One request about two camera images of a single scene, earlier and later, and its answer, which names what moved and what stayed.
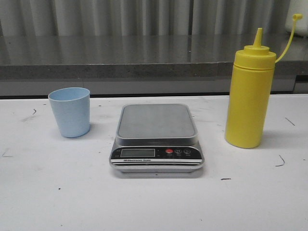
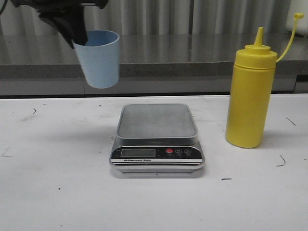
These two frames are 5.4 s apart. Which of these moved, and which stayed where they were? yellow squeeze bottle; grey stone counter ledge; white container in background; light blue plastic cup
Moved: light blue plastic cup
Stayed: white container in background; yellow squeeze bottle; grey stone counter ledge
